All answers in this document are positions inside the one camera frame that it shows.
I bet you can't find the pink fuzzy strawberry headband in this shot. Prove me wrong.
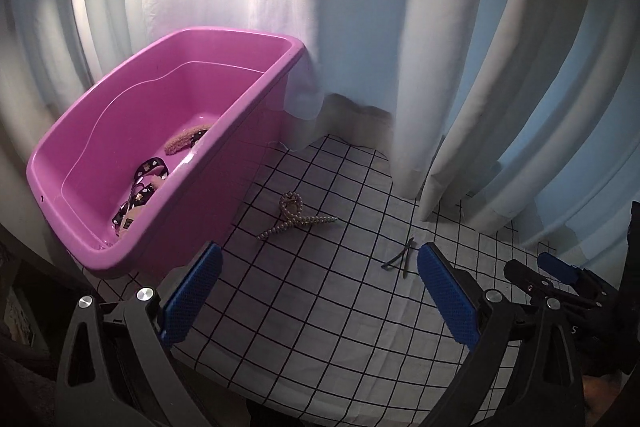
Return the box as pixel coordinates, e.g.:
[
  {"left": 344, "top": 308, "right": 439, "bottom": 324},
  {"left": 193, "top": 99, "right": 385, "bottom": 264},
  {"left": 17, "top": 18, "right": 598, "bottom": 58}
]
[{"left": 164, "top": 124, "right": 212, "bottom": 156}]

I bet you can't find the white black grid cloth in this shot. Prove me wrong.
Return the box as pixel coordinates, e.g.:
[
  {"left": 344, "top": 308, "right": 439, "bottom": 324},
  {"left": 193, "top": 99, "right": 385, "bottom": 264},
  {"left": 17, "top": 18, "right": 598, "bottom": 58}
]
[{"left": 81, "top": 132, "right": 566, "bottom": 427}]

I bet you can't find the pearl hair claw clip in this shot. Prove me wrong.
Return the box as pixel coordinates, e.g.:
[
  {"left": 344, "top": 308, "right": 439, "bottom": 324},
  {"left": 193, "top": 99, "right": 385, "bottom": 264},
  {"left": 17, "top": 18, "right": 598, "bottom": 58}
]
[{"left": 257, "top": 192, "right": 337, "bottom": 241}]

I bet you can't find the pink plastic storage bin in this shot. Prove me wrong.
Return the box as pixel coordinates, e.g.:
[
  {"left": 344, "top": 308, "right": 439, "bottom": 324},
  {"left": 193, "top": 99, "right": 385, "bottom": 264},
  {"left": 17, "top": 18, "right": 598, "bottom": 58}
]
[{"left": 26, "top": 27, "right": 306, "bottom": 277}]

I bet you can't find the white curtain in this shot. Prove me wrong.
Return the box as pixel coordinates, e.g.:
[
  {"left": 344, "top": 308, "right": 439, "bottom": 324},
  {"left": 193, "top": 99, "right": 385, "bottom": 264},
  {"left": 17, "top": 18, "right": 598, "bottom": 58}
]
[{"left": 1, "top": 0, "right": 639, "bottom": 271}]

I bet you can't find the black patterned lanyard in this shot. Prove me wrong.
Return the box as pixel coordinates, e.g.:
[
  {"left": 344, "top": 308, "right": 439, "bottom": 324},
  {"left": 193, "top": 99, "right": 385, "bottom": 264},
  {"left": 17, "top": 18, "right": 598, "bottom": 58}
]
[{"left": 110, "top": 157, "right": 172, "bottom": 233}]

